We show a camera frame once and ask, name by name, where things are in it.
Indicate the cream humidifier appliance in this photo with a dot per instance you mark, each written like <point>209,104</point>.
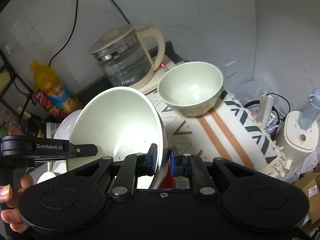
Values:
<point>299,147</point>

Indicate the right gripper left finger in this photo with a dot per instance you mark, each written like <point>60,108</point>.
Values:
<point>126,172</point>

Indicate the pale green bowl front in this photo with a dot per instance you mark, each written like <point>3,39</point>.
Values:
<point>121,121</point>

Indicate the red drink can upper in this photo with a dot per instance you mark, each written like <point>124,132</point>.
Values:
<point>43,100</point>

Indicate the cardboard box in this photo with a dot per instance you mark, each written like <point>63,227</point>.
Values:
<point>309,184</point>

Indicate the black trash bin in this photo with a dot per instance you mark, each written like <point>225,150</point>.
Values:
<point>265,114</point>

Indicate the cream kettle base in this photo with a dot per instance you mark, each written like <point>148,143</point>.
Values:
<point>149,83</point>

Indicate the white plate Sweet print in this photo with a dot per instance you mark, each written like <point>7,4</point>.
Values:
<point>63,132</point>

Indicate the person's left hand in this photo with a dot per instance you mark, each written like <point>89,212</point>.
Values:
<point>12,216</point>

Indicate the light blue thermos bottle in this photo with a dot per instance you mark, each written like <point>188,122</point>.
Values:
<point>310,111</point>

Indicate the pale green bowl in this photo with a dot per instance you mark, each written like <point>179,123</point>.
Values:
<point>191,88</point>
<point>121,121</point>

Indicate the black metal shelf rack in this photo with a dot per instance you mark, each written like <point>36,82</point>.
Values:
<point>16,95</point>

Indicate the pale green bowl back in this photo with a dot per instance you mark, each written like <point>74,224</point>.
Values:
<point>191,88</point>

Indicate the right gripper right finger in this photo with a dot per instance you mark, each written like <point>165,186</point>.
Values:
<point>192,167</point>

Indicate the soy sauce jug yellow label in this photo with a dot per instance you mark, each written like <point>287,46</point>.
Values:
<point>33,125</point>

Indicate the orange juice bottle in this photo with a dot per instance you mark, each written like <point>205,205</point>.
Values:
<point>48,81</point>

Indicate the glass electric kettle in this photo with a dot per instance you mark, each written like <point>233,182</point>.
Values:
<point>124,58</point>

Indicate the red drink can lower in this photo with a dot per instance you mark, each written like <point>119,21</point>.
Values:
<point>56,113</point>

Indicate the patterned table cloth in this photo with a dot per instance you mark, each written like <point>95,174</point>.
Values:
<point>227,131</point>

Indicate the red drink can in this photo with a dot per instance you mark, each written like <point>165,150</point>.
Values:
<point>56,113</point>
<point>43,100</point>

